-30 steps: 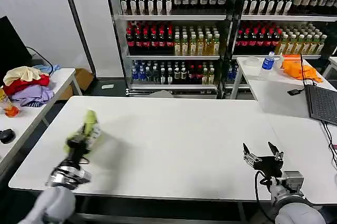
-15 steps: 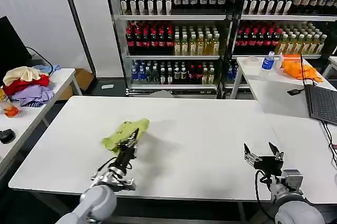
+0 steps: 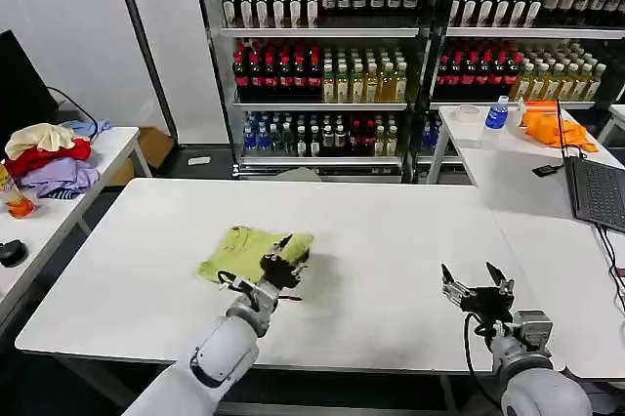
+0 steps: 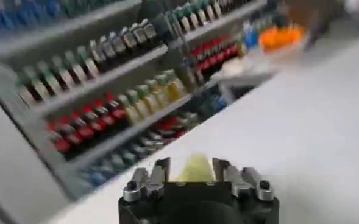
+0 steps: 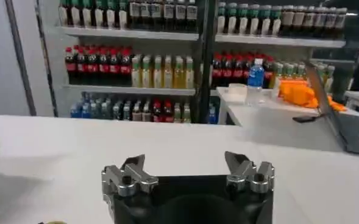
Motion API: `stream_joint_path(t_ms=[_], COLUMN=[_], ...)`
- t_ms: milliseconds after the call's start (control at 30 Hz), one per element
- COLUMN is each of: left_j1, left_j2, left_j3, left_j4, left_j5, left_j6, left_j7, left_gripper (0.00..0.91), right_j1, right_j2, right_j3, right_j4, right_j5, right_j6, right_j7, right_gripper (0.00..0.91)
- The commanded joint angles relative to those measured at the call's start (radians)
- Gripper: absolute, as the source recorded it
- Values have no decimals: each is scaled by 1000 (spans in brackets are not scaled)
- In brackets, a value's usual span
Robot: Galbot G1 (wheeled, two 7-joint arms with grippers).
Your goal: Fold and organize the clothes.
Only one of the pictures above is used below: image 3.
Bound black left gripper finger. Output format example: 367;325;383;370
269;233;294;262
292;248;313;274

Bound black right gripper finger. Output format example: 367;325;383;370
439;263;473;311
484;261;517;297

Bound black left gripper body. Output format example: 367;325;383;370
258;254;303;291

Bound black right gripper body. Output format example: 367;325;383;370
460;285;517;326

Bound light green shirt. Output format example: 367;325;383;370
195;225;315;286

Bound grey chair back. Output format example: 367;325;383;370
274;167;322;184

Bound white side table with laptop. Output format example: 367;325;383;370
425;104;625;222

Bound black laptop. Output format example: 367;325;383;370
555;98;625;235

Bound brown cardboard box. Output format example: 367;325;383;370
105;126;176;187

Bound orange cloth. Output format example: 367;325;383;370
520;100;601;154

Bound water bottle with blue label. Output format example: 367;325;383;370
480;95;511;147

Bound small white bottle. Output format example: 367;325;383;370
507;98;527;133

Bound drinks shelf with glass door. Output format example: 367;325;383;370
188;0;434;184

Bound small white table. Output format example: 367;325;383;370
596;104;625;145

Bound white side table with clothes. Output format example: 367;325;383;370
0;126;153;324

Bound light blue cloth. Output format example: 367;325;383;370
61;117;112;140

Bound purple cloth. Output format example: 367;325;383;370
17;158;102;201

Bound open drinks shelf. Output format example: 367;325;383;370
414;0;625;174

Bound red cloth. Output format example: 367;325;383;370
3;138;94;178

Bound cream cloth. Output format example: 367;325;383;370
3;123;76;159

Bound black computer mouse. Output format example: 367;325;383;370
0;238;28;269

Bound orange snack bag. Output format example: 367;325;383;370
0;161;39;220

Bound black computer monitor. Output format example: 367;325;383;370
0;29;61;159

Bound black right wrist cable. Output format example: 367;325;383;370
462;312;505;381

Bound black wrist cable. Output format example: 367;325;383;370
215;269;246;291
462;312;505;381

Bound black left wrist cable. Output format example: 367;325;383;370
215;269;246;291

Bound black laptop cables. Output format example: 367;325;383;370
592;222;625;324

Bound black monitor cable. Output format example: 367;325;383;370
45;85;100;140

